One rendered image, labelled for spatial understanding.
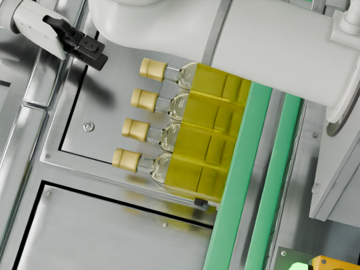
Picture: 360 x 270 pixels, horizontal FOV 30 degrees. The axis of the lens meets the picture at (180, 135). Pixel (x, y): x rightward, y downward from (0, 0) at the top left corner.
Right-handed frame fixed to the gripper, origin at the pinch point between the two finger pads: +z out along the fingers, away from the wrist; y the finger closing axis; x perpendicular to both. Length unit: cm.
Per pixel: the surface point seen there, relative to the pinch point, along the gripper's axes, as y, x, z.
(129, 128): 1.2, -9.0, 13.1
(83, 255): -16.1, -31.4, 15.0
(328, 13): 15.1, 20.4, 33.5
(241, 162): 13.5, -7.7, 33.1
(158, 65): 1.7, 3.4, 11.6
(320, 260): 22, -16, 49
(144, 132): 1.3, -8.3, 15.6
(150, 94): 1.1, -1.9, 13.0
